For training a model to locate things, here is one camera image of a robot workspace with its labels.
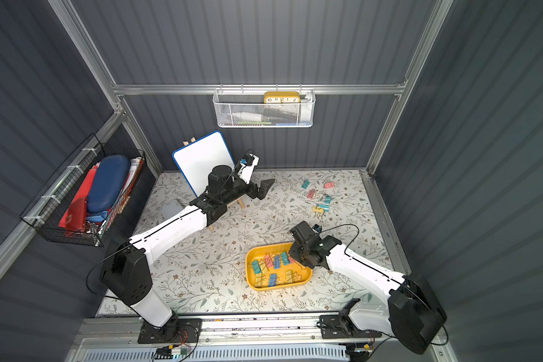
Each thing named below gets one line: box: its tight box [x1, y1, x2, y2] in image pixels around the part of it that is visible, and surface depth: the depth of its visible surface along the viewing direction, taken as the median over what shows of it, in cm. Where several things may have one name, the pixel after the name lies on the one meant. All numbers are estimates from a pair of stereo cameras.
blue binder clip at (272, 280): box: [268, 273, 278, 288], surface depth 84 cm
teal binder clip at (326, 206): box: [319, 194, 332, 212], surface depth 107 cm
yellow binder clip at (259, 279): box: [254, 273, 266, 288], surface depth 84 cm
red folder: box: [58, 162, 101, 233], surface depth 67 cm
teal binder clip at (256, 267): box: [251, 260, 262, 275], surface depth 88 cm
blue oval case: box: [86, 154, 132, 214], surface depth 75 cm
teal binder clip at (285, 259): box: [280, 251, 291, 267], surface depth 90 cm
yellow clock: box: [263, 91, 301, 104], surface depth 90 cm
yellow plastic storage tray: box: [245, 242, 313, 292], surface depth 88 cm
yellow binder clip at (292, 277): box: [284, 269, 303, 284], surface depth 86 cm
